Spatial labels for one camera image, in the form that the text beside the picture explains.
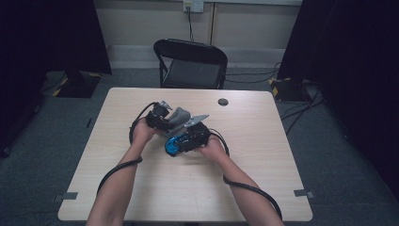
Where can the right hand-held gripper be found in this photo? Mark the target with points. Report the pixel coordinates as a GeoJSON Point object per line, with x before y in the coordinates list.
{"type": "Point", "coordinates": [199, 136]}

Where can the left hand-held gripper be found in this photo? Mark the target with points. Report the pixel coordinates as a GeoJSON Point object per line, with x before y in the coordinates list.
{"type": "Point", "coordinates": [156, 119]}

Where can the grey terry towel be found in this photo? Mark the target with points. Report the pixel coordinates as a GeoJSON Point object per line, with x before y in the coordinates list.
{"type": "Point", "coordinates": [180, 116]}

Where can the blue toy car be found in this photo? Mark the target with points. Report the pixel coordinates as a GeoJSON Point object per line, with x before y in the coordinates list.
{"type": "Point", "coordinates": [172, 147]}

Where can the person's left hand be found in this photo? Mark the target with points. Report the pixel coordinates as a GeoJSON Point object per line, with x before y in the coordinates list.
{"type": "Point", "coordinates": [142, 133]}

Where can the person's right hand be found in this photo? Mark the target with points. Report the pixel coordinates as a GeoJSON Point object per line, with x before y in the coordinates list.
{"type": "Point", "coordinates": [215, 150]}

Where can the black folding chair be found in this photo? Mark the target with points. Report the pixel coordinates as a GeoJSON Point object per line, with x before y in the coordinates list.
{"type": "Point", "coordinates": [191, 53]}

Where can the striped black stand base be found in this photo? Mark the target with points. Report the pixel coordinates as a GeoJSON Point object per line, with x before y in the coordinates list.
{"type": "Point", "coordinates": [290, 90]}
{"type": "Point", "coordinates": [78, 86]}

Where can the grey tape strip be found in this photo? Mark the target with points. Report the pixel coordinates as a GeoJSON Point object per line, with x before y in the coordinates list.
{"type": "Point", "coordinates": [67, 196]}
{"type": "Point", "coordinates": [302, 193]}

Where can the black curtain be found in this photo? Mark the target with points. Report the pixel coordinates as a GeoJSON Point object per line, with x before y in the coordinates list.
{"type": "Point", "coordinates": [360, 62]}
{"type": "Point", "coordinates": [47, 31]}

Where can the white wall socket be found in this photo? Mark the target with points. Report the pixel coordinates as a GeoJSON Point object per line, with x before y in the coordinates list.
{"type": "Point", "coordinates": [197, 6]}

